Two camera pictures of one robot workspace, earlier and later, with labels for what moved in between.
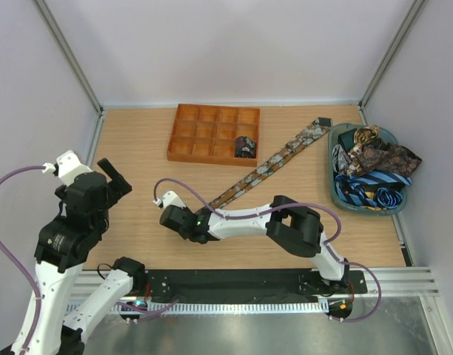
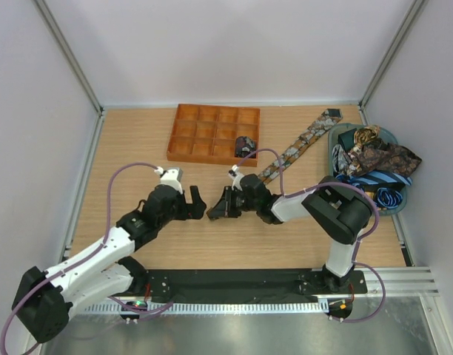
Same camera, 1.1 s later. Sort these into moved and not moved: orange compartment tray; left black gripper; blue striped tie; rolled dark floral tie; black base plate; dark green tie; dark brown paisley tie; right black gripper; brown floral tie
Moved: right black gripper; left black gripper; brown floral tie
Not moved: orange compartment tray; rolled dark floral tie; dark brown paisley tie; dark green tie; black base plate; blue striped tie
